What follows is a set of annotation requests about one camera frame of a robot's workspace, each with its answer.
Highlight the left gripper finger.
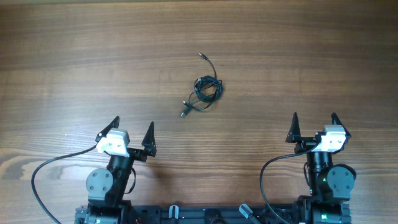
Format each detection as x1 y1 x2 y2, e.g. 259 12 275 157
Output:
141 121 157 157
95 116 120 142

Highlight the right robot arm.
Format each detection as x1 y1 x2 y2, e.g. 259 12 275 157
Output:
285 113 356 223

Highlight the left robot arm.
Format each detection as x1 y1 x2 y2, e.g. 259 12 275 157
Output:
74 116 157 224

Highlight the right camera black cable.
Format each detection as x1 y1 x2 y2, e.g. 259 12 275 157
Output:
259 143 318 224

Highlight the left camera black cable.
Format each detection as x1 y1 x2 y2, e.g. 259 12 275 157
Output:
30 144 98 224

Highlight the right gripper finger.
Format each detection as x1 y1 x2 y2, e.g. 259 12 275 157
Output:
285 112 301 143
331 112 351 139

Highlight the camera black cable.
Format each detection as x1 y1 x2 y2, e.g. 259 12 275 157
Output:
30 144 98 224
259 143 318 224

